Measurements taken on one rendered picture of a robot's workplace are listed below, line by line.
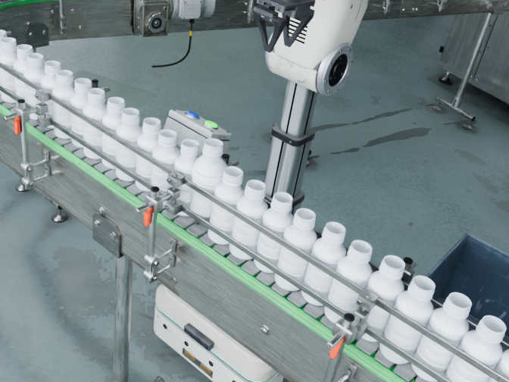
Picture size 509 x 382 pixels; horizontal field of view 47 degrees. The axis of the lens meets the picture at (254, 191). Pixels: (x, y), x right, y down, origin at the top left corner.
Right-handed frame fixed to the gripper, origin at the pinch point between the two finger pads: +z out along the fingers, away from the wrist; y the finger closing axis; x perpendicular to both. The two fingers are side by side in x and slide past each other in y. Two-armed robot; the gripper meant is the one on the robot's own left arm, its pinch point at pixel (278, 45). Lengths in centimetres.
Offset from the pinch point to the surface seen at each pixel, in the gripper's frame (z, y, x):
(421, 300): 22, -16, -47
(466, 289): 56, 39, -45
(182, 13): 40, 84, 110
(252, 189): 20.8, -16.6, -11.9
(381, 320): 31, -16, -43
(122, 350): 96, -15, 23
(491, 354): 24, -16, -60
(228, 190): 24.0, -16.6, -6.5
